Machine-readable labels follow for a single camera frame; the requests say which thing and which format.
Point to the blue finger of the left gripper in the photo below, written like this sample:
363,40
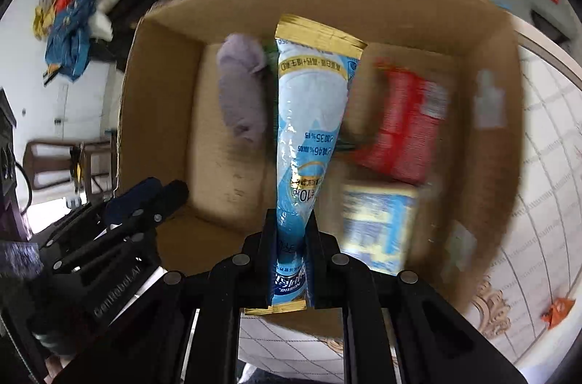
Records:
121,208
157,201

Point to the purple plush toy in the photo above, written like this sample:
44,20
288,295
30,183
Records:
241,62

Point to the green snack packet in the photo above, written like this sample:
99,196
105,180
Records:
313,87

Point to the blue tube packet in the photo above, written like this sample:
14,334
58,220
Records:
299,178

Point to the blue yellow tissue pack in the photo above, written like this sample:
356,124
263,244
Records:
377,224

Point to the red snack packet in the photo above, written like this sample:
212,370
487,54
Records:
413,110

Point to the orange snack packet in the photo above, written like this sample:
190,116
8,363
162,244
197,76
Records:
558,311

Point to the dark wooden chair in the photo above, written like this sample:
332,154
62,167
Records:
90,166

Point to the pile of clothes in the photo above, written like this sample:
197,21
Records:
65,27

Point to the open cardboard box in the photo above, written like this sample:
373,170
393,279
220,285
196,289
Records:
171,127

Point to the patterned table mat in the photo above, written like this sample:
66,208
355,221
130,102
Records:
540,258

